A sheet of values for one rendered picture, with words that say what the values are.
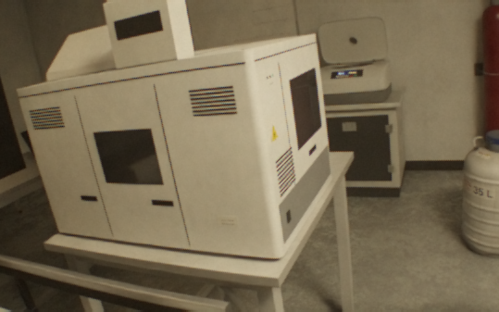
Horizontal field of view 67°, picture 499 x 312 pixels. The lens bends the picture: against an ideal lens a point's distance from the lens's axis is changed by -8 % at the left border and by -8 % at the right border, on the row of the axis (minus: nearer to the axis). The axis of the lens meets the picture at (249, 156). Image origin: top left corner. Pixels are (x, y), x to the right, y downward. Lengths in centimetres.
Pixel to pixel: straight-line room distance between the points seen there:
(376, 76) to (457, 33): 93
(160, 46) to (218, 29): 334
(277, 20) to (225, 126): 316
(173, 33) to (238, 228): 51
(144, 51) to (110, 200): 49
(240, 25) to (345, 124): 158
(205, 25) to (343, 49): 150
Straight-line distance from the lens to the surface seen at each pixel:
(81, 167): 133
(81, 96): 124
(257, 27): 415
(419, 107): 393
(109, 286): 97
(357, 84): 328
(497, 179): 251
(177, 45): 100
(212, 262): 114
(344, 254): 199
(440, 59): 385
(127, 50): 109
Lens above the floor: 147
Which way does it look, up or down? 17 degrees down
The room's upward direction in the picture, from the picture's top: 9 degrees counter-clockwise
